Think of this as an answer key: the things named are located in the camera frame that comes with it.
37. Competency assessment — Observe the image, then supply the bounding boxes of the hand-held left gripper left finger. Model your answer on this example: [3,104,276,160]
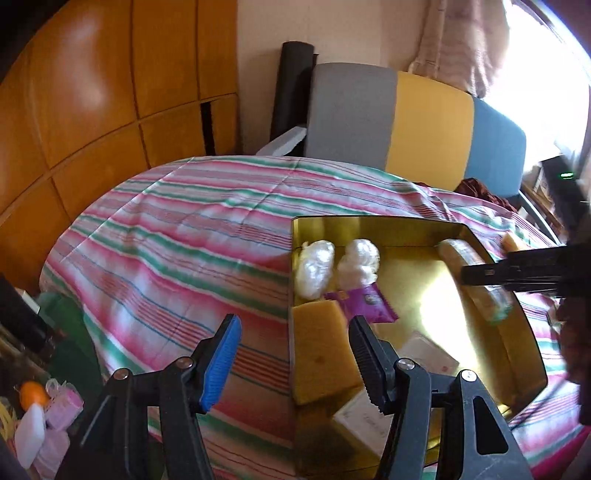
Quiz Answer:
[55,313,243,480]

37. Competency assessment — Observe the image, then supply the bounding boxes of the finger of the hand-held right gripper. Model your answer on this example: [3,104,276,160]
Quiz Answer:
[461,247,572,295]

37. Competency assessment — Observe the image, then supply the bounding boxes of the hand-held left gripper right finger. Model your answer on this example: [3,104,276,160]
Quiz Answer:
[348,315,534,480]

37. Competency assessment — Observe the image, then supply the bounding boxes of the yellow sponge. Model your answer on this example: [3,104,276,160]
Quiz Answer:
[294,300,365,406]
[501,232,532,253]

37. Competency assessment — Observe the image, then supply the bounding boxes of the clear-wrapped cracker packet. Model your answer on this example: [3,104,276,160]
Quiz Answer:
[436,239,513,326]

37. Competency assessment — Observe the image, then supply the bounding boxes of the white pink packet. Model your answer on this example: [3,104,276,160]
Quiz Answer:
[398,330,460,374]

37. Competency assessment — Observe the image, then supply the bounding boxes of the purple snack packet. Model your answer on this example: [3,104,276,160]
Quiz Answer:
[323,284,399,324]

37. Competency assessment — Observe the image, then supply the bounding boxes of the gold tin box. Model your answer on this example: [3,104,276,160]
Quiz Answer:
[290,215,549,478]

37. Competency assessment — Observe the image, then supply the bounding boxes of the white plastic bag ball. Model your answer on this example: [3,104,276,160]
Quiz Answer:
[295,240,335,298]
[337,239,380,289]

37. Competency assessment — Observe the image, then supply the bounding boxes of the person's right hand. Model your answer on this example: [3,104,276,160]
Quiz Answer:
[556,295,591,385]

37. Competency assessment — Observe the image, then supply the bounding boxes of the wooden side desk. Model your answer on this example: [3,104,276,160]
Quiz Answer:
[524,161,566,245]

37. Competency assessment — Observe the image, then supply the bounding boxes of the maroon cloth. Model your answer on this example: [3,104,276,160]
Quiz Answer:
[455,178,520,213]

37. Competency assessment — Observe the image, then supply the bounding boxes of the striped pink green tablecloth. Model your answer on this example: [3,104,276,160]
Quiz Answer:
[39,154,591,478]

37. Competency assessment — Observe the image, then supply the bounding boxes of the green glass side table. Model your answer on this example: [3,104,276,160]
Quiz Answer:
[0,291,153,480]

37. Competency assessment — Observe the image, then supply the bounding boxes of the pink hair rollers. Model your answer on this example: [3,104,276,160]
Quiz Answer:
[45,378,85,430]

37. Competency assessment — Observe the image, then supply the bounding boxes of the grey yellow blue chair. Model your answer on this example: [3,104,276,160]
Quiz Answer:
[302,62,561,245]

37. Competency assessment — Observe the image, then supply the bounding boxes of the pink plastic bag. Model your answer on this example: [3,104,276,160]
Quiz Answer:
[34,429,70,478]

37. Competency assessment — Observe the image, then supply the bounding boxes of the orange fruit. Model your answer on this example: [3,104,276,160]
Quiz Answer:
[19,381,48,411]

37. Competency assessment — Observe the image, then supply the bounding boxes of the white plastic bottle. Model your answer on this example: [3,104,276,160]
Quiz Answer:
[14,402,47,468]

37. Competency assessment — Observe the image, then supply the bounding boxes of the pink patterned curtain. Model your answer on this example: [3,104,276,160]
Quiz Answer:
[409,0,511,97]

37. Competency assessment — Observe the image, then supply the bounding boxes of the black rolled mat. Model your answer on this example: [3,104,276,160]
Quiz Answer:
[270,41,319,141]

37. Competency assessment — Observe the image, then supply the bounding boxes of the wooden cabinet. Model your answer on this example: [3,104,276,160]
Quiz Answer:
[0,0,241,296]

